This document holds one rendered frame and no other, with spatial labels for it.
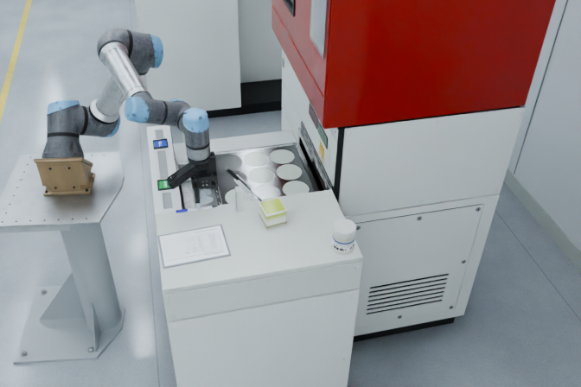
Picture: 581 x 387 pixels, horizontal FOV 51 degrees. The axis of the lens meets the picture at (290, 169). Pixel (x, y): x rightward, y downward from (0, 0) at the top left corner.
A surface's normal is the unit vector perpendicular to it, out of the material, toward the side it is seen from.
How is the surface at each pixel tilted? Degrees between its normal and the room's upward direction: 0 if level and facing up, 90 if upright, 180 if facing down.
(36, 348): 0
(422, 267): 90
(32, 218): 0
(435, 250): 90
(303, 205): 0
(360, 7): 90
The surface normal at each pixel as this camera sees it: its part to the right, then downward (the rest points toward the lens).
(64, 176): 0.08, 0.60
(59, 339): 0.02, -0.79
